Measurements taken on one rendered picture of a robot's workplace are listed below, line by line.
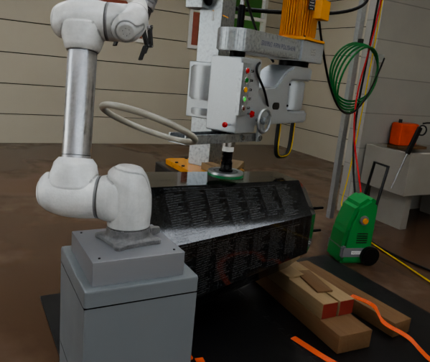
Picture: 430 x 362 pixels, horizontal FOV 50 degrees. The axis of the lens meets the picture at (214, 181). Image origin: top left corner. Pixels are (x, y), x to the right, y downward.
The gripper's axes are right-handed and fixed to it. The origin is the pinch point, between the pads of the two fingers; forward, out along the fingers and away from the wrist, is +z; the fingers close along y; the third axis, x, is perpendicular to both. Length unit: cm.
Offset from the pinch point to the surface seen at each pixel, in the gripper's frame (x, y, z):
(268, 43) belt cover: 5, 80, -46
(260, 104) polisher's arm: 9, 93, -14
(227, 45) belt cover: 8, 56, -32
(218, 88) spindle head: 16, 65, -12
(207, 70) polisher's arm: 80, 98, -41
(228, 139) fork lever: 10, 79, 14
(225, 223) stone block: -2, 87, 59
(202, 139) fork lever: 4, 58, 21
